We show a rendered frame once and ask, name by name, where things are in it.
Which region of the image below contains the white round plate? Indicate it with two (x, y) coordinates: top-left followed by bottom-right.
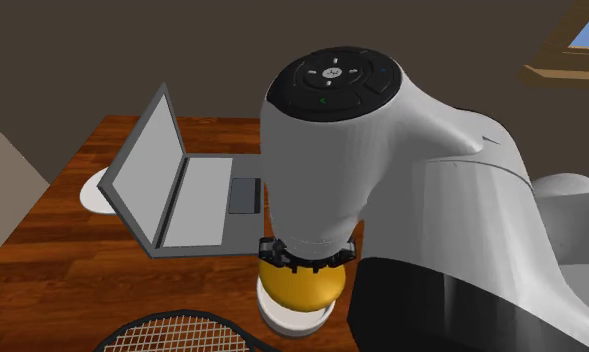
(78, 167), (118, 216)

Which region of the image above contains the wooden framed window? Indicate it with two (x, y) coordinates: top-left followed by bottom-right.
(517, 0), (589, 92)

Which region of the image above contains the yellow round fruit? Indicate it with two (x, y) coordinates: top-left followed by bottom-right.
(258, 259), (348, 314)

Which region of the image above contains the white round dish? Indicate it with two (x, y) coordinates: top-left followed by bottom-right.
(255, 277), (337, 339)

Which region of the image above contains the black tennis racket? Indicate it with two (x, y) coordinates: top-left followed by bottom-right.
(92, 308), (282, 352)

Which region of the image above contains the wooden desk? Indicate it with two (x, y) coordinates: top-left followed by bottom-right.
(0, 114), (368, 352)

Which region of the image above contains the grey open laptop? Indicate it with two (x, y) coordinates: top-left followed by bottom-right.
(96, 82), (267, 260)

